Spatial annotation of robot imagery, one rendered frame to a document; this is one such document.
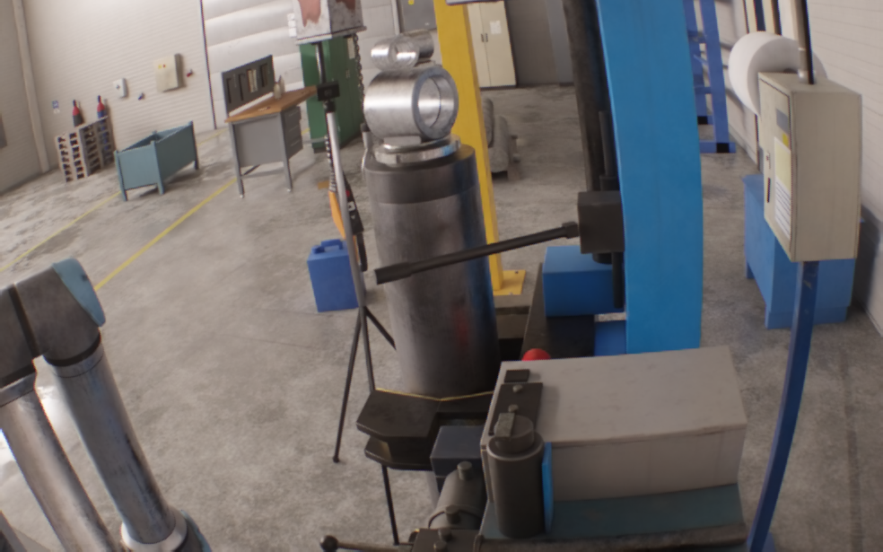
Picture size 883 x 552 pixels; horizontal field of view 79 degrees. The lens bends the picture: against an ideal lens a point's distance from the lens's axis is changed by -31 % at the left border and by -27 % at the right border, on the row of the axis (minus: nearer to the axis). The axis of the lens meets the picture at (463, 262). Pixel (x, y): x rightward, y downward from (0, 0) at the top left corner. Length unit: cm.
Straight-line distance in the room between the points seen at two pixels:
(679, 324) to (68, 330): 111
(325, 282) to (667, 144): 330
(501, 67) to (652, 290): 1029
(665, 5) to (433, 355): 83
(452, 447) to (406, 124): 58
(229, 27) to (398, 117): 1240
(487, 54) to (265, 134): 514
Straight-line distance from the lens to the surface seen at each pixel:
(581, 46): 143
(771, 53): 178
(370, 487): 286
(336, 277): 430
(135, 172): 942
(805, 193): 153
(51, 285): 97
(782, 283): 359
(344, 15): 144
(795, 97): 148
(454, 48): 390
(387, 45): 268
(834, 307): 382
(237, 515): 288
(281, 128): 723
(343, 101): 890
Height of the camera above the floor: 180
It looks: 22 degrees down
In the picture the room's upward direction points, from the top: 8 degrees counter-clockwise
